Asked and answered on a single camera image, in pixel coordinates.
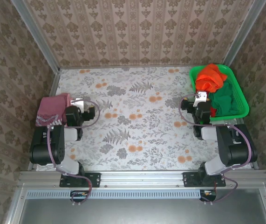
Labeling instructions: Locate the folded pink cloth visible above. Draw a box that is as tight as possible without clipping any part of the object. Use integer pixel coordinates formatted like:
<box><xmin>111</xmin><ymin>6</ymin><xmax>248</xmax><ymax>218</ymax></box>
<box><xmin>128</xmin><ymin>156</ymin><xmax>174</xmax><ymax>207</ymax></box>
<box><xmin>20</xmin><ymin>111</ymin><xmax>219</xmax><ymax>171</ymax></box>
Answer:
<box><xmin>35</xmin><ymin>92</ymin><xmax>71</xmax><ymax>128</ymax></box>

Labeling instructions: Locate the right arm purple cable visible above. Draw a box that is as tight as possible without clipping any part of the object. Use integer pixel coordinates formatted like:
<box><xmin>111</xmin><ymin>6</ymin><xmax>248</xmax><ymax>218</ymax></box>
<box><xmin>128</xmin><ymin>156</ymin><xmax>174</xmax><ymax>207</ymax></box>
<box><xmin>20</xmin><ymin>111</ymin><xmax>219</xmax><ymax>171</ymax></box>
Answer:
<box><xmin>178</xmin><ymin>94</ymin><xmax>252</xmax><ymax>205</ymax></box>

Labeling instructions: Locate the aluminium frame post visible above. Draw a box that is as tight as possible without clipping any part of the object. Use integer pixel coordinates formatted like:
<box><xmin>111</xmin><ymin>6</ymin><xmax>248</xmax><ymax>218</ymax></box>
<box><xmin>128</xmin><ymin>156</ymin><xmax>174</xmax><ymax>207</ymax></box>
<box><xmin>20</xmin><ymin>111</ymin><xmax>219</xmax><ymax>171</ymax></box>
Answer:
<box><xmin>222</xmin><ymin>0</ymin><xmax>266</xmax><ymax>67</ymax></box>
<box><xmin>10</xmin><ymin>0</ymin><xmax>61</xmax><ymax>74</ymax></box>

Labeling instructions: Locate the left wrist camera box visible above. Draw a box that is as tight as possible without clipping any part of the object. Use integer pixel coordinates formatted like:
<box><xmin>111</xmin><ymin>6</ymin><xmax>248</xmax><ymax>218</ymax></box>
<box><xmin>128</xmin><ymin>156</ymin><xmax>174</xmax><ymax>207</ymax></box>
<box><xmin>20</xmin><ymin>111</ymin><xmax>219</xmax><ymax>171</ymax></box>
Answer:
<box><xmin>71</xmin><ymin>98</ymin><xmax>85</xmax><ymax>112</ymax></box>

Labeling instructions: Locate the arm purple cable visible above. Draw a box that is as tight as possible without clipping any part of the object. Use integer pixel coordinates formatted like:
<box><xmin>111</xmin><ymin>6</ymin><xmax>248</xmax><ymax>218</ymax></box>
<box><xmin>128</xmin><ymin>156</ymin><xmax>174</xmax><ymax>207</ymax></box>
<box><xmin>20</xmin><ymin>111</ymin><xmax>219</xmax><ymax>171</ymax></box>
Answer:
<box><xmin>178</xmin><ymin>94</ymin><xmax>252</xmax><ymax>205</ymax></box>
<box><xmin>46</xmin><ymin>99</ymin><xmax>101</xmax><ymax>207</ymax></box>

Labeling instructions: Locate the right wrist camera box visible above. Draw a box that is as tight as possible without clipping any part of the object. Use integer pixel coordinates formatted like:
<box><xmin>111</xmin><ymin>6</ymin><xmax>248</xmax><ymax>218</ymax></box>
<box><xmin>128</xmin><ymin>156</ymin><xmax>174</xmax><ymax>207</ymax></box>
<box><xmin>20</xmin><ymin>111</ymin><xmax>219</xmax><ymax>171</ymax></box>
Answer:
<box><xmin>192</xmin><ymin>91</ymin><xmax>208</xmax><ymax>107</ymax></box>

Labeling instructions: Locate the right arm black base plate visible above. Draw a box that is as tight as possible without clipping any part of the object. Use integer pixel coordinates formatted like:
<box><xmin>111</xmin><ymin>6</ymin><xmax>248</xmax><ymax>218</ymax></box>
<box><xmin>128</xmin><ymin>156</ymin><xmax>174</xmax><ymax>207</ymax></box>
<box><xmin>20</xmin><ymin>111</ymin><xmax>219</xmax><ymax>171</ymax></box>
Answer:
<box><xmin>183</xmin><ymin>172</ymin><xmax>226</xmax><ymax>188</ymax></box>

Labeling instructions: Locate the aluminium mounting rail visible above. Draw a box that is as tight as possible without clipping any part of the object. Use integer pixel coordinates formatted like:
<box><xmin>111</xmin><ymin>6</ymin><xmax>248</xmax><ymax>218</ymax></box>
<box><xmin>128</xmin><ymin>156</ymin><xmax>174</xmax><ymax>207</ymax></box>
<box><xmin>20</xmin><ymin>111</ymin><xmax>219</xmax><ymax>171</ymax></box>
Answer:
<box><xmin>18</xmin><ymin>170</ymin><xmax>266</xmax><ymax>187</ymax></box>

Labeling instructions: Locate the floral patterned table cover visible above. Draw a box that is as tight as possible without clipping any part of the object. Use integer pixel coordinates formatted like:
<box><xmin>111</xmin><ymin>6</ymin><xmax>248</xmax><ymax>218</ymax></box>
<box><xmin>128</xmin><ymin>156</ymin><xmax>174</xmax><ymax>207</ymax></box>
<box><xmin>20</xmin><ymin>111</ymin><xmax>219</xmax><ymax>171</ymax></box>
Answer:
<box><xmin>36</xmin><ymin>66</ymin><xmax>252</xmax><ymax>172</ymax></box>

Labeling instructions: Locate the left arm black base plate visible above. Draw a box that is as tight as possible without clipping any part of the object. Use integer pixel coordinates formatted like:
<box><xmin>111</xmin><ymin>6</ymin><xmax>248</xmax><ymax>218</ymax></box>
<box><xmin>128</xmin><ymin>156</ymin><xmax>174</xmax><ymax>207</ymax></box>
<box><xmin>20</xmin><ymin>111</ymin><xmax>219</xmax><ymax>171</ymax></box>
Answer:
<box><xmin>59</xmin><ymin>172</ymin><xmax>101</xmax><ymax>189</ymax></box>

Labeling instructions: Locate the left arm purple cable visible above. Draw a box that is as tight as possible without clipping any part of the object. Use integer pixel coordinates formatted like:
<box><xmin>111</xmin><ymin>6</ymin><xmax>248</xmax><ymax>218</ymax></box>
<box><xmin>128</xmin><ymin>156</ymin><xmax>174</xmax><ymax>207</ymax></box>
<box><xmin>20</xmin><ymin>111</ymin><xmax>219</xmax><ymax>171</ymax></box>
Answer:
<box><xmin>46</xmin><ymin>99</ymin><xmax>101</xmax><ymax>207</ymax></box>

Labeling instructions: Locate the grey metal panel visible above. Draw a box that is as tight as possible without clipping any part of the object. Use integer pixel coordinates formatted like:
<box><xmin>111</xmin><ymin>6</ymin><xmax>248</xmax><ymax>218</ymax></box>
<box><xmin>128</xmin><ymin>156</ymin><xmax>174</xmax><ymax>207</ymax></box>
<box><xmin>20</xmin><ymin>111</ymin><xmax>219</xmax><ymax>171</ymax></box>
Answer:
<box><xmin>7</xmin><ymin>186</ymin><xmax>266</xmax><ymax>224</ymax></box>

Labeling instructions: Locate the green plastic basket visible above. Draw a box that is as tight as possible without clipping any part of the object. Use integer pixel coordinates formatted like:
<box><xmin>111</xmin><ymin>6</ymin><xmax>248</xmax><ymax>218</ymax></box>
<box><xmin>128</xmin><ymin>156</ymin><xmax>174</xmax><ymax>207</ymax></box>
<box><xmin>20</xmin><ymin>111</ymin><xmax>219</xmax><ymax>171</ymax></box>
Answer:
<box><xmin>189</xmin><ymin>63</ymin><xmax>250</xmax><ymax>122</ymax></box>

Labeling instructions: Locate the slotted grey cable duct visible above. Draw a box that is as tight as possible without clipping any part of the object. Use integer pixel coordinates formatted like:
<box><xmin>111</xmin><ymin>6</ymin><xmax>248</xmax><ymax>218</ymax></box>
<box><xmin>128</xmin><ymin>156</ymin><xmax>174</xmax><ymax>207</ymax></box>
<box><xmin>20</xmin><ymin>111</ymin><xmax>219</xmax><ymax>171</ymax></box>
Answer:
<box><xmin>27</xmin><ymin>189</ymin><xmax>202</xmax><ymax>199</ymax></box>

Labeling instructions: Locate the orange t-shirt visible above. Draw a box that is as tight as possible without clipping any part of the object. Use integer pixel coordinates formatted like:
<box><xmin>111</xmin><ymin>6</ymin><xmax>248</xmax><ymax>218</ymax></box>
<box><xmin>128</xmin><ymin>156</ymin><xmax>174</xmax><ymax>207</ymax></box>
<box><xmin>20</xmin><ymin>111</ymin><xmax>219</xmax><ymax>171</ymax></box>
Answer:
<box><xmin>195</xmin><ymin>63</ymin><xmax>228</xmax><ymax>94</ymax></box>

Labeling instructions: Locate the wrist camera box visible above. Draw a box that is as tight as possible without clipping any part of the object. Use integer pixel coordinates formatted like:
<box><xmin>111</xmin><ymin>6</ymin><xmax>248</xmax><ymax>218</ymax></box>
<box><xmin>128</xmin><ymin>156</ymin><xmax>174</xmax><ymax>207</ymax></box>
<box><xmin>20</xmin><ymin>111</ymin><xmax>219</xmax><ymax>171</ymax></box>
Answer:
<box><xmin>71</xmin><ymin>98</ymin><xmax>85</xmax><ymax>112</ymax></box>
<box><xmin>192</xmin><ymin>91</ymin><xmax>208</xmax><ymax>107</ymax></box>

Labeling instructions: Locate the green t-shirt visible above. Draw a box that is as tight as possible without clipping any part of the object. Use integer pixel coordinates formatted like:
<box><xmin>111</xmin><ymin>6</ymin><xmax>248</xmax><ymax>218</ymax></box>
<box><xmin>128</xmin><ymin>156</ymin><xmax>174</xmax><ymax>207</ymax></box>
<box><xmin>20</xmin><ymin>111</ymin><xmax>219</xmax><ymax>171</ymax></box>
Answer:
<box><xmin>209</xmin><ymin>80</ymin><xmax>239</xmax><ymax>117</ymax></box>

